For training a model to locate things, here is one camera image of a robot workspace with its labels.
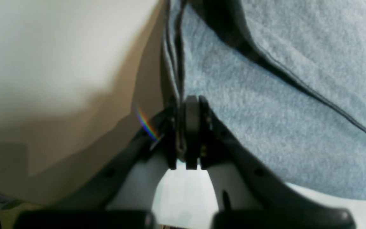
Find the grey t-shirt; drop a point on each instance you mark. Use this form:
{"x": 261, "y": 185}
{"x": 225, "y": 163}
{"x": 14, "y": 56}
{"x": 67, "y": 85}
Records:
{"x": 287, "y": 77}

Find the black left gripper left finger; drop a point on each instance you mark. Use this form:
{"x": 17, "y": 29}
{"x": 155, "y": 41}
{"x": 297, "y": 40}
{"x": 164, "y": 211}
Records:
{"x": 121, "y": 195}

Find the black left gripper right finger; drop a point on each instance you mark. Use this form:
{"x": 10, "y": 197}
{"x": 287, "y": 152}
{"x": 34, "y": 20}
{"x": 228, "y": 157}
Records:
{"x": 249, "y": 195}

